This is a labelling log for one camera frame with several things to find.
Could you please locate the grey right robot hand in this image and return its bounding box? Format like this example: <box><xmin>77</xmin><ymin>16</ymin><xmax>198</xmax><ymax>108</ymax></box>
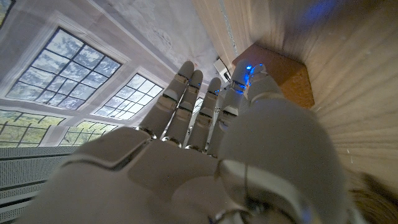
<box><xmin>14</xmin><ymin>60</ymin><xmax>358</xmax><ymax>224</ymax></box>

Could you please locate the orange wooden block with holes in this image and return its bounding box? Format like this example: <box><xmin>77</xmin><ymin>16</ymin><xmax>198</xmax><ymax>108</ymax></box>
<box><xmin>231</xmin><ymin>42</ymin><xmax>315</xmax><ymax>110</ymax></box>

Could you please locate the white power strip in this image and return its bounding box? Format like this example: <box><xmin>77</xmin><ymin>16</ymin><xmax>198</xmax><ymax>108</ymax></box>
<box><xmin>213</xmin><ymin>57</ymin><xmax>233</xmax><ymax>83</ymax></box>

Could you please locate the printed window backdrop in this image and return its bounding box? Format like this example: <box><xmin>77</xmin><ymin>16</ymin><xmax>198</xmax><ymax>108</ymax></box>
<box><xmin>0</xmin><ymin>0</ymin><xmax>220</xmax><ymax>149</ymax></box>

